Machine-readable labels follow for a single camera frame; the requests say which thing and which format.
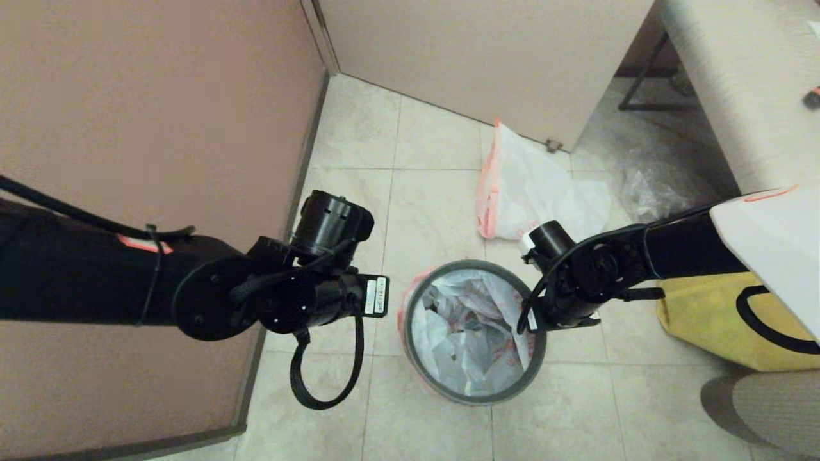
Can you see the beige door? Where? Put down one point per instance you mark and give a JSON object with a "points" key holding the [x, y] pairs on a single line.
{"points": [[480, 51]]}

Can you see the dark metal table leg frame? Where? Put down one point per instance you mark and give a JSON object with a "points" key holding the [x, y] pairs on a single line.
{"points": [[653, 107]]}

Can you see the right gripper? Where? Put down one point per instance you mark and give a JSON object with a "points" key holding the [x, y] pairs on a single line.
{"points": [[564, 314]]}

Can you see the clear crumpled plastic bag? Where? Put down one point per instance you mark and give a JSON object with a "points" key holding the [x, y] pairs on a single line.
{"points": [[660, 186]]}

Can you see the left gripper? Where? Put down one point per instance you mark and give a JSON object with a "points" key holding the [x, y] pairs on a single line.
{"points": [[365, 296]]}

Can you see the small metal door stopper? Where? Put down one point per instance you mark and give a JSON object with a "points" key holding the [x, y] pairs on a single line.
{"points": [[554, 146]]}

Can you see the beige wood-grain table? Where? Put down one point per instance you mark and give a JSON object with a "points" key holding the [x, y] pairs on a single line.
{"points": [[743, 96]]}

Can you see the grey ribbed round seat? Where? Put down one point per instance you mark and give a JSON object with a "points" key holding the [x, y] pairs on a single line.
{"points": [[775, 413]]}

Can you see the small grey bottle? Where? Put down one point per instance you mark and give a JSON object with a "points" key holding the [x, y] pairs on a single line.
{"points": [[680, 82]]}

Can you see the yellow fabric tote bag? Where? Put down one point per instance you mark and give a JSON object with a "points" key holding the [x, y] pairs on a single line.
{"points": [[705, 320]]}

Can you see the grey door frame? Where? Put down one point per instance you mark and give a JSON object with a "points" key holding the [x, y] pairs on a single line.
{"points": [[319, 35]]}

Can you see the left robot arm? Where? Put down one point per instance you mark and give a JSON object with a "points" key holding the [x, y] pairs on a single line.
{"points": [[77, 275]]}

